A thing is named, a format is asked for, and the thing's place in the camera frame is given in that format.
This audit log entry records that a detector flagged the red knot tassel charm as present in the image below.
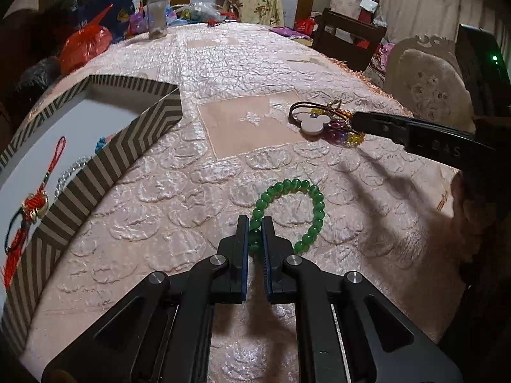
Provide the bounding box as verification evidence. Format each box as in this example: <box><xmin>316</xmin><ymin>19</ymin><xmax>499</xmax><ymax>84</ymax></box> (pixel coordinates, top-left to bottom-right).
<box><xmin>2</xmin><ymin>136</ymin><xmax>66</xmax><ymax>288</ymax></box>

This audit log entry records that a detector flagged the ornate floral upholstered chair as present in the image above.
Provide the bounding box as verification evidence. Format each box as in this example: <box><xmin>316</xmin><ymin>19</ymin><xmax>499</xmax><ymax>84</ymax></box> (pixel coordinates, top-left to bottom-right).
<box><xmin>381</xmin><ymin>35</ymin><xmax>477</xmax><ymax>132</ymax></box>

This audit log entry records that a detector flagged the pink embossed tablecloth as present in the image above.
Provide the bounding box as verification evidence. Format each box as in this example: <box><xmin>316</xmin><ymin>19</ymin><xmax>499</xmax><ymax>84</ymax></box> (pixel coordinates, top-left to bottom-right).
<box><xmin>0</xmin><ymin>22</ymin><xmax>464</xmax><ymax>383</ymax></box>

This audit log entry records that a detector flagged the green bead bracelet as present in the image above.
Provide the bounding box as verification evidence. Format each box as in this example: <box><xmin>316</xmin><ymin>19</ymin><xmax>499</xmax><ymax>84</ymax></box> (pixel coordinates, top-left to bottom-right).
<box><xmin>248</xmin><ymin>180</ymin><xmax>326</xmax><ymax>255</ymax></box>

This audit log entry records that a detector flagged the small black plastic bag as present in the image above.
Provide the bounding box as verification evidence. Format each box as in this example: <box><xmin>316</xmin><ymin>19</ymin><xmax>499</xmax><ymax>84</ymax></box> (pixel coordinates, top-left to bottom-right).
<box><xmin>16</xmin><ymin>56</ymin><xmax>65</xmax><ymax>100</ymax></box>

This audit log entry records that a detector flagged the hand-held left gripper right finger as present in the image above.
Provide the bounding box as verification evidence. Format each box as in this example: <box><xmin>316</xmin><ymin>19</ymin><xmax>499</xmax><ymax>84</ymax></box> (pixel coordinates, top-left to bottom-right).
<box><xmin>261</xmin><ymin>215</ymin><xmax>466</xmax><ymax>383</ymax></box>

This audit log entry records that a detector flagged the white mouse-shaped hair tie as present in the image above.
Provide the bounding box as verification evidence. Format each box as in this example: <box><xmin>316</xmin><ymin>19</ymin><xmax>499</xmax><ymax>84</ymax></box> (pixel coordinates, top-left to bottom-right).
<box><xmin>289</xmin><ymin>101</ymin><xmax>348</xmax><ymax>135</ymax></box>

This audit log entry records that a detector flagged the clear plastic jar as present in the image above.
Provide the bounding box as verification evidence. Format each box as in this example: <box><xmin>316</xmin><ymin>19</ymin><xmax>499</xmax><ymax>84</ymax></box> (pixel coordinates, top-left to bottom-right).
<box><xmin>146</xmin><ymin>0</ymin><xmax>168</xmax><ymax>40</ymax></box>

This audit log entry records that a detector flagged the purple cloth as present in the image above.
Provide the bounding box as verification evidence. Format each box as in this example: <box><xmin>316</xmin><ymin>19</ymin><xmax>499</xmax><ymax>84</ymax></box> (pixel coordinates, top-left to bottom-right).
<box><xmin>271</xmin><ymin>26</ymin><xmax>314</xmax><ymax>41</ymax></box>

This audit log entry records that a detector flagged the clear plastic bag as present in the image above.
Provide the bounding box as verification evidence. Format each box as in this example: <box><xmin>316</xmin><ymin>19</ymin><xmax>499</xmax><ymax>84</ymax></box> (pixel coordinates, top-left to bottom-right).
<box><xmin>181</xmin><ymin>2</ymin><xmax>222</xmax><ymax>22</ymax></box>

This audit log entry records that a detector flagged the rainbow bead bracelet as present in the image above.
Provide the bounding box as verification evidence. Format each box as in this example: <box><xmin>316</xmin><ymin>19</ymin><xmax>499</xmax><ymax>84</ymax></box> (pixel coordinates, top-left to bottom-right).
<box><xmin>309</xmin><ymin>106</ymin><xmax>366</xmax><ymax>148</ymax></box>

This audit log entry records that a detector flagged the clear crystal bead bracelet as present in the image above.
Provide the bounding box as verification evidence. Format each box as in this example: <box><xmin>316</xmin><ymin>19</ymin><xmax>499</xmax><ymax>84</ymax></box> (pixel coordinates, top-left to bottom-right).
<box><xmin>54</xmin><ymin>155</ymin><xmax>90</xmax><ymax>198</ymax></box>

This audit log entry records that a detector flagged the beige curtain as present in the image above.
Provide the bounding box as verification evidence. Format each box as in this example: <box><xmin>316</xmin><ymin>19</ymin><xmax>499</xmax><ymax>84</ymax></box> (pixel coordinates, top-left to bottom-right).
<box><xmin>367</xmin><ymin>0</ymin><xmax>511</xmax><ymax>49</ymax></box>

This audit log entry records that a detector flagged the red plastic bag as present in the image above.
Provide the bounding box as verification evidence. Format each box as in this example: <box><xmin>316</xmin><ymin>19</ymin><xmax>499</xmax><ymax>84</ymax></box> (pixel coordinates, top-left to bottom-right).
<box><xmin>60</xmin><ymin>4</ymin><xmax>113</xmax><ymax>76</ymax></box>

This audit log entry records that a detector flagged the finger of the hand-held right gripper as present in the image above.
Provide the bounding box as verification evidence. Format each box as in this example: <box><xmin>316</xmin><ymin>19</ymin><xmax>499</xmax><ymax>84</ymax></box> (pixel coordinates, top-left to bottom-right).
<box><xmin>351</xmin><ymin>111</ymin><xmax>498</xmax><ymax>168</ymax></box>

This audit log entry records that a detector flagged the chevron striped gift box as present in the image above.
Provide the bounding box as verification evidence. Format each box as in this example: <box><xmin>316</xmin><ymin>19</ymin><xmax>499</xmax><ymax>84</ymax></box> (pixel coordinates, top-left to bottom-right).
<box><xmin>0</xmin><ymin>74</ymin><xmax>183</xmax><ymax>362</ymax></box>

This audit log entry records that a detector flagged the dark wooden chair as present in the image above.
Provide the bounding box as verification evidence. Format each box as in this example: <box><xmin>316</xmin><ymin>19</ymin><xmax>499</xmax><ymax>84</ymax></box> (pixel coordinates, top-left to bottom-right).
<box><xmin>311</xmin><ymin>8</ymin><xmax>388</xmax><ymax>72</ymax></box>

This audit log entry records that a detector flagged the large black plastic bag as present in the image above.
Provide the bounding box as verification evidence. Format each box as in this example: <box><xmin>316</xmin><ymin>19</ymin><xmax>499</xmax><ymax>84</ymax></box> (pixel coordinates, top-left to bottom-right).
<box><xmin>40</xmin><ymin>0</ymin><xmax>116</xmax><ymax>33</ymax></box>

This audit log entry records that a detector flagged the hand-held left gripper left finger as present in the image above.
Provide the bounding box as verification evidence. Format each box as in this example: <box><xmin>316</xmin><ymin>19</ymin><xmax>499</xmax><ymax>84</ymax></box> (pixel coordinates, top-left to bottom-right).
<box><xmin>42</xmin><ymin>214</ymin><xmax>250</xmax><ymax>383</ymax></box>

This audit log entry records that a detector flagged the blue printed bag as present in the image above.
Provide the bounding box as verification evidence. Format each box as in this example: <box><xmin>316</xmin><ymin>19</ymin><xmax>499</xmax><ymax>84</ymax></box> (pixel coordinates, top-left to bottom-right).
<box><xmin>78</xmin><ymin>0</ymin><xmax>136</xmax><ymax>44</ymax></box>

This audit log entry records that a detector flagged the gold chain jewelry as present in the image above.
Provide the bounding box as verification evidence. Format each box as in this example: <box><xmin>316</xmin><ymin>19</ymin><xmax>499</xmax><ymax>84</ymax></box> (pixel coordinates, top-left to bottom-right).
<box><xmin>325</xmin><ymin>101</ymin><xmax>354</xmax><ymax>122</ymax></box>

